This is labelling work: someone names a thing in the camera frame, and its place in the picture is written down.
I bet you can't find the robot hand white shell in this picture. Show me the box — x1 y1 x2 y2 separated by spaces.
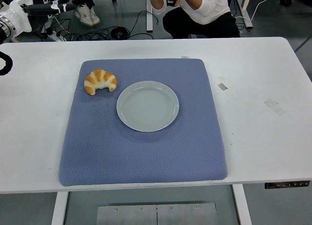
0 0 78 38

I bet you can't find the croissant bread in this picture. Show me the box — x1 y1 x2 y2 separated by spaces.
84 68 118 96

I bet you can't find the grey round plate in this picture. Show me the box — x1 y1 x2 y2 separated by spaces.
116 80 180 133

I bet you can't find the grey metal plate with screws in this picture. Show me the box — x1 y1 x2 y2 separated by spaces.
97 203 217 225

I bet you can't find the person standing in white shoes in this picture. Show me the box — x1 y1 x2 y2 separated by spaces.
72 0 101 28

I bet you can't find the white background table foot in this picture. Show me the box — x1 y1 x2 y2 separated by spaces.
146 0 154 33
235 0 254 29

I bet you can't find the blue quilted mat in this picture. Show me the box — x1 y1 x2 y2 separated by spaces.
58 58 229 188

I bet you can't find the white table leg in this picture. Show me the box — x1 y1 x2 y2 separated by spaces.
232 184 253 225
51 192 69 225

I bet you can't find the large grey tape piece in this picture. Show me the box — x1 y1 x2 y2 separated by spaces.
263 98 286 116

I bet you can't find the table height control panel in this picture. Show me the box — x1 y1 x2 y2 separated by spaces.
265 180 311 189

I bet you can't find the black coiled floor cable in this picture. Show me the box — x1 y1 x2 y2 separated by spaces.
60 10 159 41

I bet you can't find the person crouching with camera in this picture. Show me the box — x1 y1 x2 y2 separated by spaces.
150 0 241 39

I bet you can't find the white floor cable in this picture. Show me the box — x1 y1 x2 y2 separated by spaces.
248 0 279 21

